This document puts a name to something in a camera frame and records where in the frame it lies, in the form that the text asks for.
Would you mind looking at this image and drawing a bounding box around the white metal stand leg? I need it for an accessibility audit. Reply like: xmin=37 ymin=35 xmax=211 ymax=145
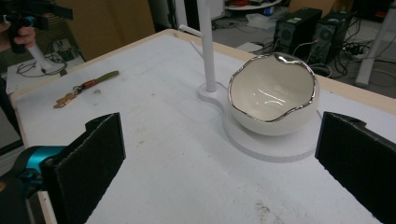
xmin=354 ymin=0 xmax=396 ymax=88

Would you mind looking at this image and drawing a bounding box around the tangle of floor cables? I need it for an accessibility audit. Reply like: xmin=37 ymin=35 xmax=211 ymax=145
xmin=298 ymin=18 xmax=396 ymax=78

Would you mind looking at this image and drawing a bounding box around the white post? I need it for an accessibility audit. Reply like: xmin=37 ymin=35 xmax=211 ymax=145
xmin=27 ymin=43 xmax=54 ymax=73

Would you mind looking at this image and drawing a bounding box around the black cable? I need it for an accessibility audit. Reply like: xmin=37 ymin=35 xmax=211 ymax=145
xmin=15 ymin=53 xmax=68 ymax=78

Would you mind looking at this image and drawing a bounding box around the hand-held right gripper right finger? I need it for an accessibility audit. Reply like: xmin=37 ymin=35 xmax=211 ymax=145
xmin=315 ymin=111 xmax=396 ymax=224

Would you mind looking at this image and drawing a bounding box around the keychain with green strap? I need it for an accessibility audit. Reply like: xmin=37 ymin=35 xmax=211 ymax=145
xmin=52 ymin=70 xmax=120 ymax=109

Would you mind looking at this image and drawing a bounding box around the white bowl with silver rim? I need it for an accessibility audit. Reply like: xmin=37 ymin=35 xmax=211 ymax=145
xmin=227 ymin=51 xmax=321 ymax=137

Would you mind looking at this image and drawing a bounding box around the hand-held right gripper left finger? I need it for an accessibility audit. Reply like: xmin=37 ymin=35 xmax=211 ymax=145
xmin=40 ymin=112 xmax=127 ymax=224

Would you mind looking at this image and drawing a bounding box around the black computer tower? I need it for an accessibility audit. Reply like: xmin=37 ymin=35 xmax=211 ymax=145
xmin=273 ymin=7 xmax=323 ymax=61
xmin=307 ymin=11 xmax=355 ymax=67

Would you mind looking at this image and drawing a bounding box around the brown board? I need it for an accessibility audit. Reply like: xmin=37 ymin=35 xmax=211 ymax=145
xmin=55 ymin=0 xmax=157 ymax=62

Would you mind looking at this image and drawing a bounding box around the white tree-shaped stand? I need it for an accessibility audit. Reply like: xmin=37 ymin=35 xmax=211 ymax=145
xmin=178 ymin=0 xmax=322 ymax=163

